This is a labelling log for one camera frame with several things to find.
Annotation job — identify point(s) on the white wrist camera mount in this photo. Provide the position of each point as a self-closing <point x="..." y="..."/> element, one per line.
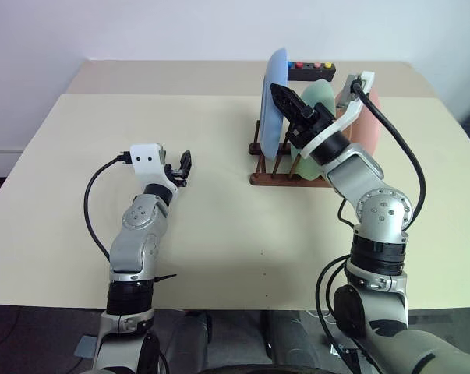
<point x="349" y="113"/>
<point x="147" y="169"/>

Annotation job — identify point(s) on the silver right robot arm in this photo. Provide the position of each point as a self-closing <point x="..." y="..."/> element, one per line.
<point x="382" y="212"/>

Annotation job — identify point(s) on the yellow round button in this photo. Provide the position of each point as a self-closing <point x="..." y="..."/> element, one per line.
<point x="328" y="64"/>

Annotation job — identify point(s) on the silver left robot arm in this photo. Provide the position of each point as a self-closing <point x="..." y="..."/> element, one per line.
<point x="137" y="218"/>

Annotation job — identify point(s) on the green plate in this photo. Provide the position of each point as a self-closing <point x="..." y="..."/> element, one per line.
<point x="320" y="93"/>

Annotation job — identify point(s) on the blue plate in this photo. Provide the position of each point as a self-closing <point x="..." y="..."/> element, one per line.
<point x="267" y="117"/>

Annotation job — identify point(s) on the wooden dish rack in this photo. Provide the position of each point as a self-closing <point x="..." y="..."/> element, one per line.
<point x="273" y="180"/>

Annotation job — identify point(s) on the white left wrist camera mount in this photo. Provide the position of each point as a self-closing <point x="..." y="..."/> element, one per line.
<point x="147" y="169"/>

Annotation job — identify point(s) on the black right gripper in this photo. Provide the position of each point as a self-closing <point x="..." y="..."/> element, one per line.
<point x="316" y="121"/>

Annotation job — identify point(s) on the dark grey rounded shape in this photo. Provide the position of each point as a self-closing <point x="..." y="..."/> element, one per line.
<point x="285" y="335"/>

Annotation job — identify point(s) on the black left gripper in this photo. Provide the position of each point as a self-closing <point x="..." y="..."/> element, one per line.
<point x="178" y="180"/>

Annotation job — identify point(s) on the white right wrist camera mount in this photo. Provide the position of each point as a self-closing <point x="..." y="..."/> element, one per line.
<point x="349" y="113"/>

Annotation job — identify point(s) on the black button box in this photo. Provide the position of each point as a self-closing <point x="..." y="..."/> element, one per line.
<point x="312" y="75"/>

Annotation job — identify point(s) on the pink-red plate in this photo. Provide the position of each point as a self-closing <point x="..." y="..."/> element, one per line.
<point x="365" y="132"/>

